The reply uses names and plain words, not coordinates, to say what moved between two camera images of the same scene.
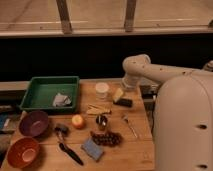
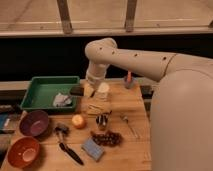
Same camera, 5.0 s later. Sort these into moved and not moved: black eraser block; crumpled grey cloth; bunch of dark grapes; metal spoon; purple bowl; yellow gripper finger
Moved: black eraser block; yellow gripper finger
Not moved: metal spoon; purple bowl; bunch of dark grapes; crumpled grey cloth
